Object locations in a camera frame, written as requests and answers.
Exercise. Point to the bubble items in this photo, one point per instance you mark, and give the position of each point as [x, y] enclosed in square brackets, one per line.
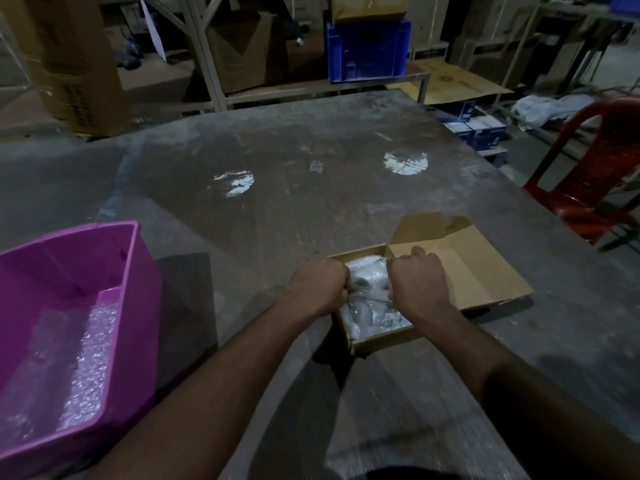
[375, 322]

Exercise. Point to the metal frame table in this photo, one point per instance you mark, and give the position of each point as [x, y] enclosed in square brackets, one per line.
[575, 9]

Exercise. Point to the open brown carton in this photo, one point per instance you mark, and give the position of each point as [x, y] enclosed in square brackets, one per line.
[242, 54]

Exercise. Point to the blue plastic crate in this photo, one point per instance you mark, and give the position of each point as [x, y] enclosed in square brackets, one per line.
[370, 52]

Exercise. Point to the flattened printed cardboard sheet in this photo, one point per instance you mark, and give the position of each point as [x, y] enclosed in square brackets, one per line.
[450, 83]

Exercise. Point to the red plastic chair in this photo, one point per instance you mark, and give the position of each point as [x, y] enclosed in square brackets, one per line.
[595, 184]

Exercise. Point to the flat cardboard sheet with tape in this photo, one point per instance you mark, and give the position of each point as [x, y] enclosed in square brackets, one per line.
[370, 5]

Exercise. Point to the pile of bubble wrap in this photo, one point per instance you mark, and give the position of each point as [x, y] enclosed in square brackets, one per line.
[85, 374]

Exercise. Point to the pink plastic bin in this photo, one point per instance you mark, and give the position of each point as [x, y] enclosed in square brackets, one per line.
[140, 304]

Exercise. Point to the white paper sheet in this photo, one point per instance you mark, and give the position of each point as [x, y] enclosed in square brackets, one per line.
[154, 29]

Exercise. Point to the person's left hand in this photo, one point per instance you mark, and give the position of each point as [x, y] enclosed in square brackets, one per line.
[317, 289]

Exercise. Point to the blue and white product box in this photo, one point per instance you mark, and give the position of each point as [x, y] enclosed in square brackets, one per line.
[489, 134]
[459, 133]

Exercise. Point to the blue plastic tray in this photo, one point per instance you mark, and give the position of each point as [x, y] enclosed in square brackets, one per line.
[627, 2]

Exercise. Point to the grey metal storage rack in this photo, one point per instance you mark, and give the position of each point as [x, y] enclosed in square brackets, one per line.
[205, 54]

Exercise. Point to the tall narrow cardboard carton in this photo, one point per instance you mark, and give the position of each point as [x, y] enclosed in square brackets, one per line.
[75, 64]

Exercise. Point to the white plastic bag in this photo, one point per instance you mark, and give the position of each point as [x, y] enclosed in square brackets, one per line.
[550, 110]

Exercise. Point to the person's left forearm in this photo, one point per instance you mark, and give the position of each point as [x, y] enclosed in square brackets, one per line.
[210, 399]

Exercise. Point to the small dark object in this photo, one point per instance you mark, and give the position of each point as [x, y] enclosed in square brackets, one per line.
[130, 57]

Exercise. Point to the person's right hand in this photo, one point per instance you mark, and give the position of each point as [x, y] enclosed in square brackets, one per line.
[420, 289]

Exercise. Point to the small brown cardboard box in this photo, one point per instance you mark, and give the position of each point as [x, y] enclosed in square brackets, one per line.
[480, 274]

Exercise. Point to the dark blue product box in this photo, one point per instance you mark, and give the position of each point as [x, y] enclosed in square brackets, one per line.
[460, 110]

